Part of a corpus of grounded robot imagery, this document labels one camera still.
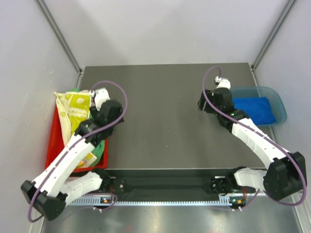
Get blue towel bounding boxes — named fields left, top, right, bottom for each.
left=233, top=97, right=276, bottom=125

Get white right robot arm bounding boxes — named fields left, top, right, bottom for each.
left=198, top=87, right=307, bottom=201

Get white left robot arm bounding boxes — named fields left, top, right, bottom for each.
left=20, top=100, right=124, bottom=221

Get yellow patterned towel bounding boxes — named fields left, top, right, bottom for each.
left=53, top=89, right=98, bottom=168

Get green towel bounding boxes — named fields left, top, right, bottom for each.
left=65, top=88, right=105, bottom=168

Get translucent blue tray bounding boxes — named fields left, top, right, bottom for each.
left=230, top=86, right=287, bottom=127

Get red plastic bin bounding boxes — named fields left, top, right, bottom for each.
left=45, top=105, right=108, bottom=173

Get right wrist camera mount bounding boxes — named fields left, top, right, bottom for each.
left=214, top=76, right=231, bottom=90

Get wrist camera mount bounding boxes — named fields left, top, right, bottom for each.
left=214, top=76, right=231, bottom=90
left=89, top=87, right=110, bottom=111

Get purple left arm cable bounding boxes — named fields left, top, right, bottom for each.
left=27, top=81, right=128, bottom=223

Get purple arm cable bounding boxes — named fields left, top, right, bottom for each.
left=202, top=67, right=307, bottom=211
left=27, top=81, right=128, bottom=223

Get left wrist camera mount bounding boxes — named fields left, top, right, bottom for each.
left=89, top=87, right=110, bottom=111

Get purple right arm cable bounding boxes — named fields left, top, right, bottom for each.
left=202, top=67, right=307, bottom=211

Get white slotted cable duct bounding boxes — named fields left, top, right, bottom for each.
left=69, top=196, right=246, bottom=206

